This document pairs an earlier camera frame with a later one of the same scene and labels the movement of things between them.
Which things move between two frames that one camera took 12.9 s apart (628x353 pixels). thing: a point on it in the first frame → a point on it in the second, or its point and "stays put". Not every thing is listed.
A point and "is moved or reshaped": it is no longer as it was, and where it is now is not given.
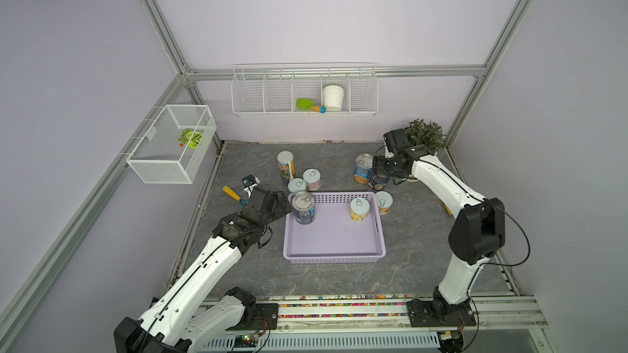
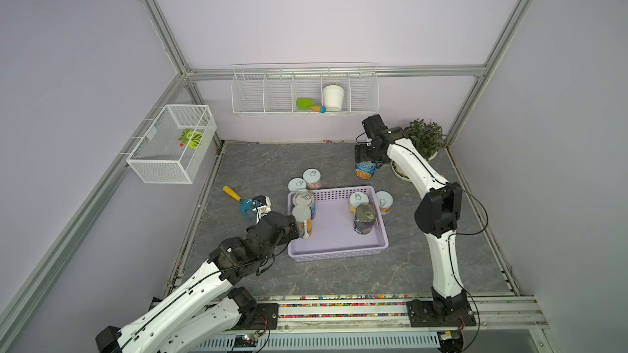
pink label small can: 312,177 stays put
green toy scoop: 308,105 stays put
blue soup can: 304,208 stays put
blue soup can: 363,167 is moved or reshaped
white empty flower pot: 333,97 stays put
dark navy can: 378,182 → 365,218
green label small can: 297,185 stays put
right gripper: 379,166 → 361,153
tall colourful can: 287,165 → 302,216
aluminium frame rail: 503,314 stays put
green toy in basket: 190,137 stays put
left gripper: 279,211 → 287,236
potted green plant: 420,133 stays put
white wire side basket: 172,149 stays put
